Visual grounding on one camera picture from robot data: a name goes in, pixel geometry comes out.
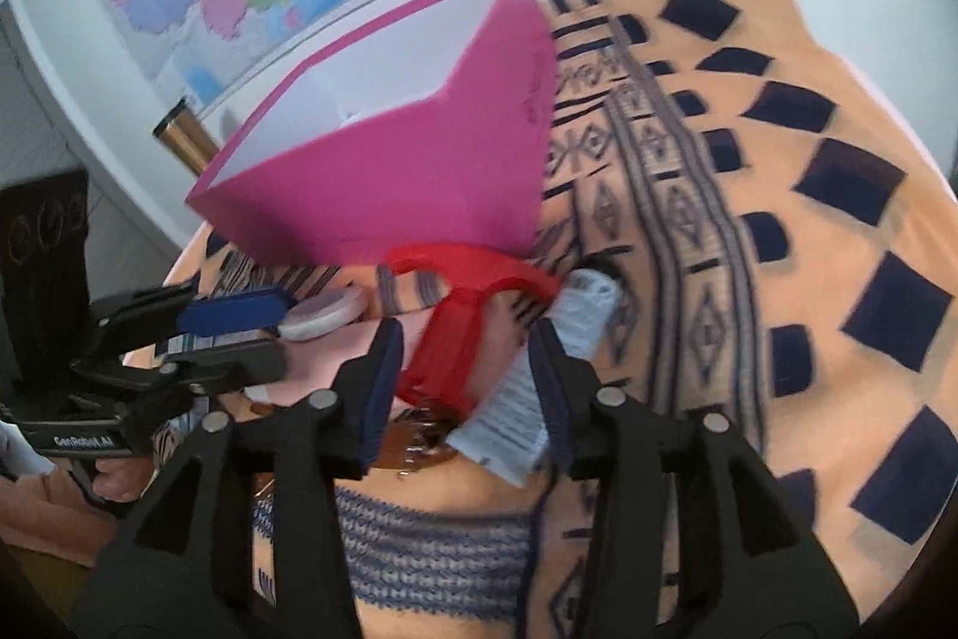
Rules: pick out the pink paper sheet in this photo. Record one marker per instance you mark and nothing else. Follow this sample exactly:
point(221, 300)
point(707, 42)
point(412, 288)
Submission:
point(329, 351)

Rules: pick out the pink cardboard box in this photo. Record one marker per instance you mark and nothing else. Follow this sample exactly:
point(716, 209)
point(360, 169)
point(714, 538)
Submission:
point(404, 182)

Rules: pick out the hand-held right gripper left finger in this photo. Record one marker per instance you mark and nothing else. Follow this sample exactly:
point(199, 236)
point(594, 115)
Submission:
point(382, 384)

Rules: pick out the person's left hand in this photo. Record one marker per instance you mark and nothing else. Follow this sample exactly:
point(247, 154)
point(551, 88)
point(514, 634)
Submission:
point(123, 482)

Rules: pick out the white tube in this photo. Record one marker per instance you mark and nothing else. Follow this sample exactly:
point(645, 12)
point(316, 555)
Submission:
point(509, 414)

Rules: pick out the round white compact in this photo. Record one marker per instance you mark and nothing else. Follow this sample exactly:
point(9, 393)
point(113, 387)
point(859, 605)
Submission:
point(322, 313)

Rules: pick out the gold metal cylinder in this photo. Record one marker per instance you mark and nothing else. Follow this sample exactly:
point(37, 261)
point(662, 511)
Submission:
point(187, 137)

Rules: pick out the peach cloth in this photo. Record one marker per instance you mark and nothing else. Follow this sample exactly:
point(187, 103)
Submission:
point(45, 519)

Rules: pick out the grey door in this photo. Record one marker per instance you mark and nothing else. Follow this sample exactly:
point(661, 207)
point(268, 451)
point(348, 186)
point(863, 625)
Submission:
point(45, 107)

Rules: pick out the brown glossy object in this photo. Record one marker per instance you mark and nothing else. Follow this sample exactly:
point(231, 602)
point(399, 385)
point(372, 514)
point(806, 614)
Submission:
point(415, 444)

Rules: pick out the printed orange blanket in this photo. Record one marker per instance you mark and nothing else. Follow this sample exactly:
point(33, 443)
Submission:
point(786, 324)

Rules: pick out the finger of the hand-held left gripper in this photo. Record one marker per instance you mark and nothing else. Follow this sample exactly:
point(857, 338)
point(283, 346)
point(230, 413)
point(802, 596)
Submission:
point(239, 363)
point(232, 309)

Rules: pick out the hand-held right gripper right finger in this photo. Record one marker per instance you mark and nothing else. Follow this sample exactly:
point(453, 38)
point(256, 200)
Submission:
point(550, 399)

